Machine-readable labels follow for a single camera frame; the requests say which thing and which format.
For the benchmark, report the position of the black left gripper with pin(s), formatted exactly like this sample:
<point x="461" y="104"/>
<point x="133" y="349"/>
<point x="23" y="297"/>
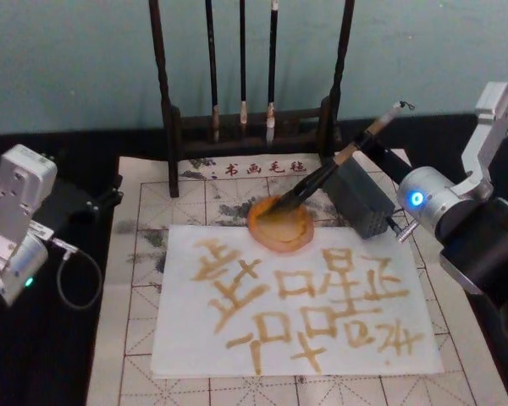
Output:
<point x="67" y="203"/>

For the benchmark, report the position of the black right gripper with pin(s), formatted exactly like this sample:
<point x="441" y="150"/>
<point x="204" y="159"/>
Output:
<point x="360" y="194"/>

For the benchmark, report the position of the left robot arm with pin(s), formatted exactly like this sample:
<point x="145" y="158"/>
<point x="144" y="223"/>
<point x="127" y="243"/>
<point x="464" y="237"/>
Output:
<point x="12" y="199"/>

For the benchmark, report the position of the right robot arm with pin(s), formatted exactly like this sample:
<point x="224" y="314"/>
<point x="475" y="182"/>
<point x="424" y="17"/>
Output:
<point x="482" y="237"/>

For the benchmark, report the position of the round orange ink dish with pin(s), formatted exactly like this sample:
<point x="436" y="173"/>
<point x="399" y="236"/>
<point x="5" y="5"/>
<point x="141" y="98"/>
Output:
<point x="288" y="232"/>

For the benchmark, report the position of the dark wooden brush rack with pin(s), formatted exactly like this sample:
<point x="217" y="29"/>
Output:
<point x="254" y="139"/>

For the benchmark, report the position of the hanging black calligraphy brush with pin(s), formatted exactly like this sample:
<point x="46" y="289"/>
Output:
<point x="213" y="63"/>
<point x="242" y="63"/>
<point x="272" y="63"/>

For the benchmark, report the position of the white paper with painted characters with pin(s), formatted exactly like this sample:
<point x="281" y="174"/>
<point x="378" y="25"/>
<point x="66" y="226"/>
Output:
<point x="288" y="351"/>

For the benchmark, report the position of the black table cloth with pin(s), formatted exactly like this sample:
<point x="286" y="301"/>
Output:
<point x="46" y="359"/>

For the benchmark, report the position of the gridded calligraphy felt mat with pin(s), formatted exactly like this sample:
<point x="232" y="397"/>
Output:
<point x="186" y="393"/>

